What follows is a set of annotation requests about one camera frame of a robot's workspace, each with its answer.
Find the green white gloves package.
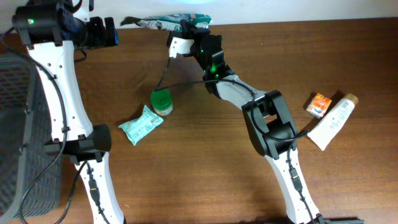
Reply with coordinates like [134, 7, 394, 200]
[120, 14, 212, 31]

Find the orange tissue packet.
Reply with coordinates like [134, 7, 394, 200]
[306, 93, 332, 119]

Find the mint green snack packet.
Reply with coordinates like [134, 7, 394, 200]
[118, 105, 164, 146]

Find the green lid jar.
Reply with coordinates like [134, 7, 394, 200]
[150, 90, 174, 116]

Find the white lotion tube gold cap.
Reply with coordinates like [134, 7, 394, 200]
[307, 93, 358, 151]

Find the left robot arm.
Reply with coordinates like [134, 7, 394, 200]
[12, 1, 126, 223]

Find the grey plastic basket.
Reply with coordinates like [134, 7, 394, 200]
[1, 54, 62, 223]

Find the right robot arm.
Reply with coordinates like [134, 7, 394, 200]
[167, 19, 363, 223]

